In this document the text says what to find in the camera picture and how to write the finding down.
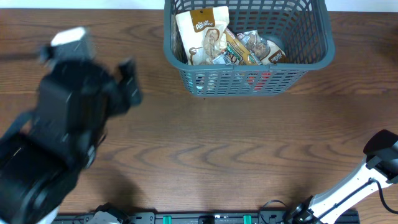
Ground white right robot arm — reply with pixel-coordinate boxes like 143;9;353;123
284;129;397;223

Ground dark grey plastic basket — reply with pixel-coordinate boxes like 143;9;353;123
164;0;335;98

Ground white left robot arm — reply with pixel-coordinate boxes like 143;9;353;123
1;27;142;223

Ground red orange pasta packet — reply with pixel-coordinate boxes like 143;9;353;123
224;28;261;65

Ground black rail base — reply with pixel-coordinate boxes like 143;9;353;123
51;200;361;224

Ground beige snack bag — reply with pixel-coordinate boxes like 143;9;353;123
238;30;288;65
176;6;229;65

